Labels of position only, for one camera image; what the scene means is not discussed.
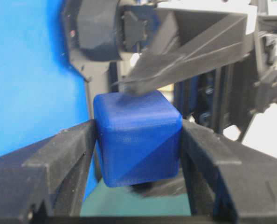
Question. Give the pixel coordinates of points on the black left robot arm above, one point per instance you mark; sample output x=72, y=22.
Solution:
x=105, y=39

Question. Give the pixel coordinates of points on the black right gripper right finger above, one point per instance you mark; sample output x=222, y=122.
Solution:
x=226, y=180

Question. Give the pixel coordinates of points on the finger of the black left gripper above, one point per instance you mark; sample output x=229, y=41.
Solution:
x=189, y=42

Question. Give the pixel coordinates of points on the green backdrop sheet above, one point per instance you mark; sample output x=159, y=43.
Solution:
x=163, y=198

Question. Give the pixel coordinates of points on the blue table mat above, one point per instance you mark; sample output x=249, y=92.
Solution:
x=40, y=92

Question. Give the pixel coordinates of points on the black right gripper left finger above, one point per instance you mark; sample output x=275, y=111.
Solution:
x=47, y=178

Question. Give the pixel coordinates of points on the blue block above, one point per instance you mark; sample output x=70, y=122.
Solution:
x=138, y=138

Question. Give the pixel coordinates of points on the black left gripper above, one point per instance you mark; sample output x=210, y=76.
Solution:
x=233, y=92

